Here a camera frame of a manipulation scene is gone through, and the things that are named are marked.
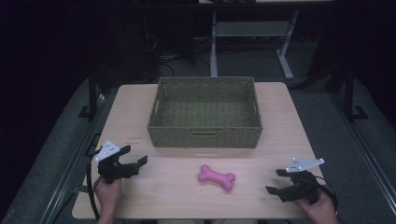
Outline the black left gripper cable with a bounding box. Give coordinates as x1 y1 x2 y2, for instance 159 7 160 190
86 154 101 222

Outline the person's right hand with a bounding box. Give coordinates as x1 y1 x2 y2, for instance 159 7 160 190
293 189 339 224

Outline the person's left hand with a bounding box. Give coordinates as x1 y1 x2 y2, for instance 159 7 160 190
94 177 123 217

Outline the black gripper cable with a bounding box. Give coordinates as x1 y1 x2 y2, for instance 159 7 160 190
315 175 340 217
86 154 101 222

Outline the green woven basket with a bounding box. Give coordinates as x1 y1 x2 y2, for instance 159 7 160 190
147 76 263 149

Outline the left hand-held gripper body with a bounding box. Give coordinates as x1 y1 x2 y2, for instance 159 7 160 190
93 139 140 185

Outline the pink bone dog toy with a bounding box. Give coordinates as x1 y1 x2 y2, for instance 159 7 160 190
197 164 236 192

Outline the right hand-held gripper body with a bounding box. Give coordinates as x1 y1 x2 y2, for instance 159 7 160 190
278 157 326 205

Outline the bundle of floor cables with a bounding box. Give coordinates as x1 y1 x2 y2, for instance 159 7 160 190
144 32 213 78

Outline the grey metal desk frame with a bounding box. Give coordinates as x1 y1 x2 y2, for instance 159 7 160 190
209 8 301 81

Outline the black metal stand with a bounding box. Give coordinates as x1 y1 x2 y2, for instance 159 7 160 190
342 69 369 123
78 68 106 122

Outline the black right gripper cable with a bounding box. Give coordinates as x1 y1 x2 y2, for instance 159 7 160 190
315 175 340 217

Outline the metal floor rail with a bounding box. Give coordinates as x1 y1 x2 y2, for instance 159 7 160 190
329 92 396 217
37 92 108 224

